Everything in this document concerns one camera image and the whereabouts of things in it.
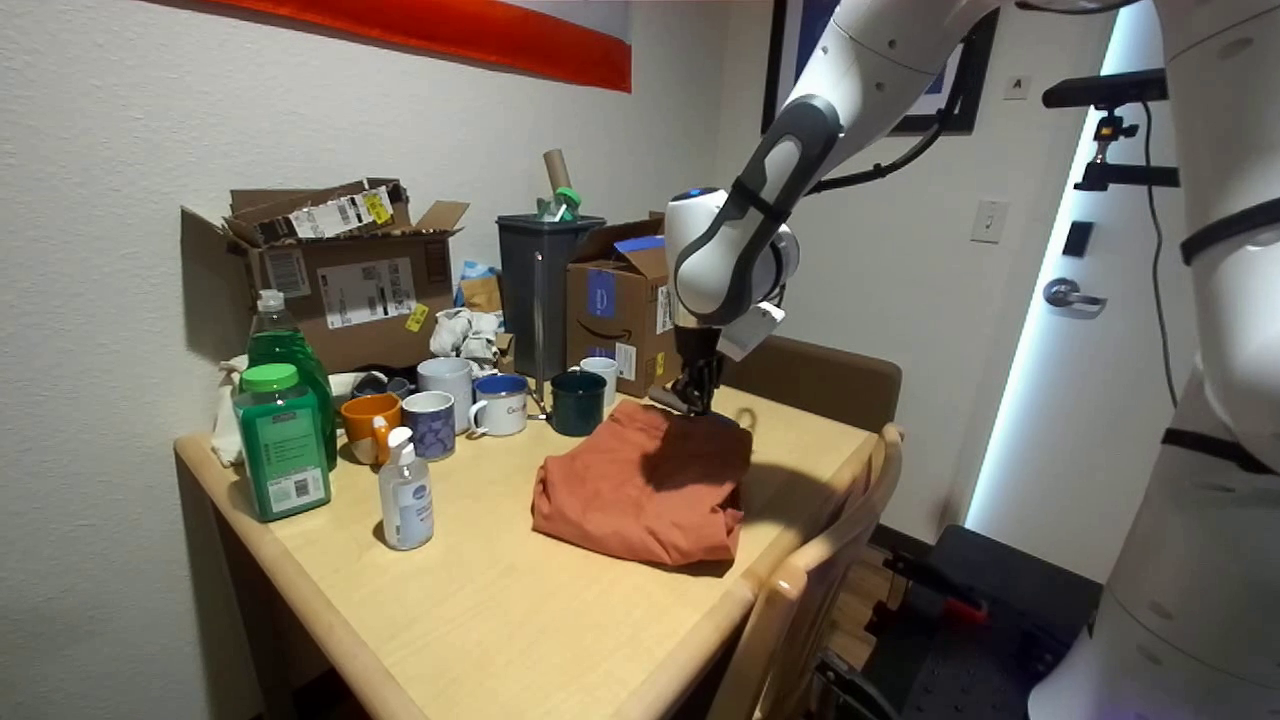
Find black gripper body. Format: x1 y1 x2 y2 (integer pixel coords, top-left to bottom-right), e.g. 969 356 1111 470
670 324 732 394

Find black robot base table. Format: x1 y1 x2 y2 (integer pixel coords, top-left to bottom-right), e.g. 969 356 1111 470
853 520 1108 720

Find orange folded cloth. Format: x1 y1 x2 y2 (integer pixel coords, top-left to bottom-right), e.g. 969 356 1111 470
529 396 759 577

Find small white cup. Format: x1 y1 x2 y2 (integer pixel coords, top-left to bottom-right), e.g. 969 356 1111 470
576 354 625 417

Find cardboard box with blue tape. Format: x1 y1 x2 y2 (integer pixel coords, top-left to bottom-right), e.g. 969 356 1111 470
563 209 686 401

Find dark green mug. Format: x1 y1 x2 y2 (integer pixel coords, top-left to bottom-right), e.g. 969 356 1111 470
547 368 612 442

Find brown chair back panel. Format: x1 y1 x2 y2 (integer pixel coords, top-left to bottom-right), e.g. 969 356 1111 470
717 332 907 433

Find white mug with blue rim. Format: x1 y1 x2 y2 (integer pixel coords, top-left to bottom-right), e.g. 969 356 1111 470
462 373 533 442

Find dark grey trash bin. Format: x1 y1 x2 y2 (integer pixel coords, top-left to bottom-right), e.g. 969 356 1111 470
497 209 609 383

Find green item in bin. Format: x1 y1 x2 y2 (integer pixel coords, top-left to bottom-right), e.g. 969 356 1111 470
537 190 586 226

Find light wooden chair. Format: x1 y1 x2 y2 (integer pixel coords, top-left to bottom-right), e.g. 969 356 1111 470
704 419 907 720

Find white crumpled plastic bags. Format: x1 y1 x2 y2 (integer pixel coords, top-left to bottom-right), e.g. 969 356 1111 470
427 299 516 373

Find pale grey mug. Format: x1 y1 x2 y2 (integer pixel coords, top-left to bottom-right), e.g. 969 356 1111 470
414 354 474 433

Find blue and brown package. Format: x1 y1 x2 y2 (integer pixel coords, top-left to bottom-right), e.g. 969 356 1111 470
450 257 505 318

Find brown cardboard tube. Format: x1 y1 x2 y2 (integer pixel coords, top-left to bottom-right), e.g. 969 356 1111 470
538 144 580 203

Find blue patterned mug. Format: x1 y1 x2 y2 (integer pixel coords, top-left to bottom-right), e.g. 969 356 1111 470
397 390 458 464

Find clear hand sanitizer bottle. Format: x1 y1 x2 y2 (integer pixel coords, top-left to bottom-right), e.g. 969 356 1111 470
375 424 438 558

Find orange mug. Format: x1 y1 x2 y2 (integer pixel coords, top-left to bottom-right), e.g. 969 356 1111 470
335 390 406 474

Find large open cardboard box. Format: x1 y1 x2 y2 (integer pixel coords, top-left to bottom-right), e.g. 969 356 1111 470
175 178 470 376

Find white door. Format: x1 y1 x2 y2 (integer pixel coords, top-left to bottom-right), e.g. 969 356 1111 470
958 0 1204 586

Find black framed blue picture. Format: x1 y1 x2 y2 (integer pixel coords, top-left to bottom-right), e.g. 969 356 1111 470
759 0 1006 141

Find green bottle with white cap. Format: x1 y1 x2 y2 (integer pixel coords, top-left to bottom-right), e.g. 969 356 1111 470
242 283 341 474

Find green jar with green lid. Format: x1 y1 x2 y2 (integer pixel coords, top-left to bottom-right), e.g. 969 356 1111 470
232 361 335 526

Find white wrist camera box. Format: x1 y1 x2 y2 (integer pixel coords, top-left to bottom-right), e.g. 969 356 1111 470
717 298 791 368

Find white light switch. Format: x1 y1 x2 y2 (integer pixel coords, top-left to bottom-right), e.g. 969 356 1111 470
969 197 1012 249

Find clamp with orange handle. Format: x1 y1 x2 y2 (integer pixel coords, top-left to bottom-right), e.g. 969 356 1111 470
885 545 996 634

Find silver door handle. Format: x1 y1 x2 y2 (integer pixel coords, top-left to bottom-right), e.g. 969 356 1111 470
1041 272 1111 322

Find red wall banner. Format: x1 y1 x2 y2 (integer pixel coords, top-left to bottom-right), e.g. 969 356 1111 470
144 0 636 98

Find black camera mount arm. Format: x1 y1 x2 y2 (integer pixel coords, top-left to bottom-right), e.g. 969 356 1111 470
1073 106 1182 191

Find black camera cable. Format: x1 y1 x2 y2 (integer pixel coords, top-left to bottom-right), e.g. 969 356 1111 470
1139 98 1189 413

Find black bar camera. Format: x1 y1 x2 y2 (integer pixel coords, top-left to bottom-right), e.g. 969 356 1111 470
1041 64 1172 112

